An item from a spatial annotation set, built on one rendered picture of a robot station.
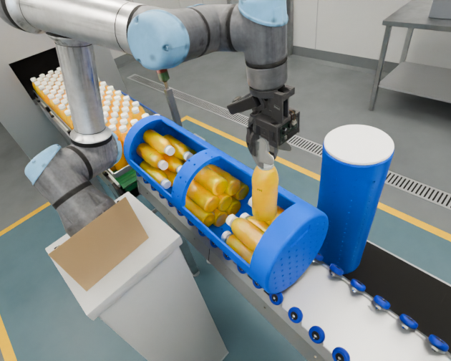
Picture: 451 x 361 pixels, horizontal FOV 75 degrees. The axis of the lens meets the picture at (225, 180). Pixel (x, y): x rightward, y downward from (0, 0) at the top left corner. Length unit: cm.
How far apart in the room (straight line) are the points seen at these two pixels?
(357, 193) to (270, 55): 97
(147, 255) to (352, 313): 63
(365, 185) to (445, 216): 134
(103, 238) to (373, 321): 80
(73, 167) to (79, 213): 13
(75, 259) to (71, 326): 156
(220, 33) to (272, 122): 18
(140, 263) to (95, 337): 140
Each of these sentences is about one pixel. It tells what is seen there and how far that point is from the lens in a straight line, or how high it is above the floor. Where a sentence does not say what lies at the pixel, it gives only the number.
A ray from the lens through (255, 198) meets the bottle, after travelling 77.
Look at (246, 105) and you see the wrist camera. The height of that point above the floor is 155.
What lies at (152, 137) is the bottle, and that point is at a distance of 133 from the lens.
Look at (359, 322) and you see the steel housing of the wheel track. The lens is 103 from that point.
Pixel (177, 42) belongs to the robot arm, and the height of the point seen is 174.
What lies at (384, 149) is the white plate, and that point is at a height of 104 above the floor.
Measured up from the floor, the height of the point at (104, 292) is 115.
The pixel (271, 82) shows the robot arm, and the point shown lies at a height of 162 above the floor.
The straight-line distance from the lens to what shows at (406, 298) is 200.
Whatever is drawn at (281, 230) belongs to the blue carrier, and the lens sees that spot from 79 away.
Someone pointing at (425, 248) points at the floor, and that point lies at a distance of 242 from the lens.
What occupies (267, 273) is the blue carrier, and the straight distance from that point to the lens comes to 81.
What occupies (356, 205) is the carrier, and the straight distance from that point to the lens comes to 146.
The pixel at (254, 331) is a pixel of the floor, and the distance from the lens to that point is 198.
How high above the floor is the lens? 187
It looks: 43 degrees down
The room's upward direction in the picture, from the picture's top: 12 degrees counter-clockwise
